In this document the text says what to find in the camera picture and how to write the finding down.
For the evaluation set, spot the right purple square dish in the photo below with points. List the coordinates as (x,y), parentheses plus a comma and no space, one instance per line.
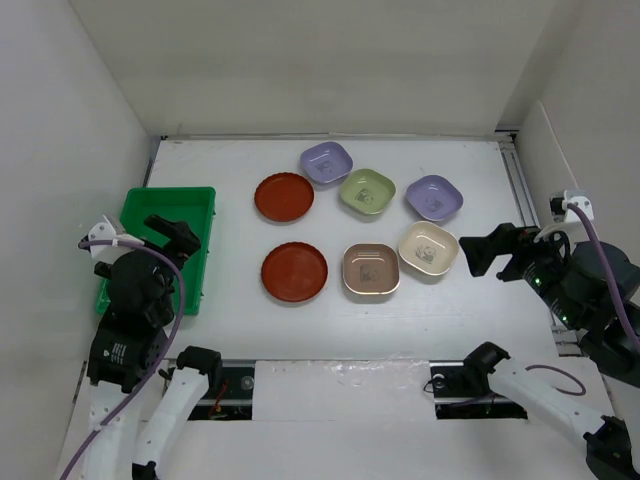
(434,198)

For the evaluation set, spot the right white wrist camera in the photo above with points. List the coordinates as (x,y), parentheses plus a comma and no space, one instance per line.
(570,206)

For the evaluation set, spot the green plastic bin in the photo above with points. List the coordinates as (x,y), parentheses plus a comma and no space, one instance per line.
(194,205)

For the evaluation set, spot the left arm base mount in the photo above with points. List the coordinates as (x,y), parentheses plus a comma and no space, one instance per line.
(233,399)

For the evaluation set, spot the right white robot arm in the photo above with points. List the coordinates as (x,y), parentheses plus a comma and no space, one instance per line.
(588,287)

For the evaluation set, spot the green square dish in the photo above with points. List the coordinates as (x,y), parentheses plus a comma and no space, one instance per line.
(367,192)

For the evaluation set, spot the red round plate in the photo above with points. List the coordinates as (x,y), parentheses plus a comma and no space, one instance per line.
(284,197)
(294,272)

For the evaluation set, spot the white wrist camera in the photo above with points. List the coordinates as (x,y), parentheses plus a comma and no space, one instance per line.
(106,233)
(570,206)

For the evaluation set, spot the right aluminium frame rail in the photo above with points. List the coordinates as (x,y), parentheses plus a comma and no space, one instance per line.
(566,340)

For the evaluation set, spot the cream square dish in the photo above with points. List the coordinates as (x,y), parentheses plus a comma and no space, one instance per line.
(428,248)

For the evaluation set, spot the purple square dish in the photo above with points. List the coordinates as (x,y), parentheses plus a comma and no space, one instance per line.
(326,162)
(434,198)

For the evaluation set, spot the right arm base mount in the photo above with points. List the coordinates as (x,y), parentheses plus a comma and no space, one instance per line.
(457,397)

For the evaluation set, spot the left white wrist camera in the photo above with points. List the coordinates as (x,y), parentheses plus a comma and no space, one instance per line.
(106,233)

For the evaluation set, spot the brown square dish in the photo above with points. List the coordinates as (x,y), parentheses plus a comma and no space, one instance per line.
(370,270)

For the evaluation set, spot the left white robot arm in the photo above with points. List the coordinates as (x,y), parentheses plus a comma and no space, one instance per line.
(137,407)

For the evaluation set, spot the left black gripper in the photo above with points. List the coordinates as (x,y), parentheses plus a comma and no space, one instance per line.
(182,239)

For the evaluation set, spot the upper left purple square dish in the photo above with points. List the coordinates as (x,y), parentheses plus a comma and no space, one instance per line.
(326,162)

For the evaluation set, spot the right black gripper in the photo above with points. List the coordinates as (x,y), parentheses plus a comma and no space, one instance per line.
(505,237)

